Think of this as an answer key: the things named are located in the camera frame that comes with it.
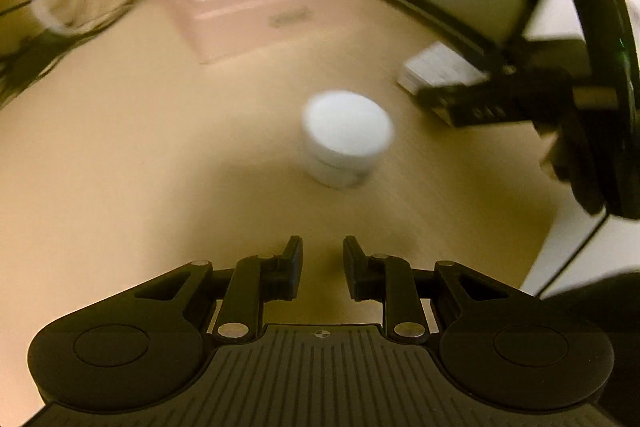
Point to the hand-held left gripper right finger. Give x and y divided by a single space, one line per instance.
350 267

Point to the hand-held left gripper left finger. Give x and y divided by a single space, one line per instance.
295 267

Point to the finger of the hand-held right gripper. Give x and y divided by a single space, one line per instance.
480 104
540 54

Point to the small white box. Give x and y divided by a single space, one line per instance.
437 67

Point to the white round jar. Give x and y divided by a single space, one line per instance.
345 132

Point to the pink box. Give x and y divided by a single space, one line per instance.
245 17

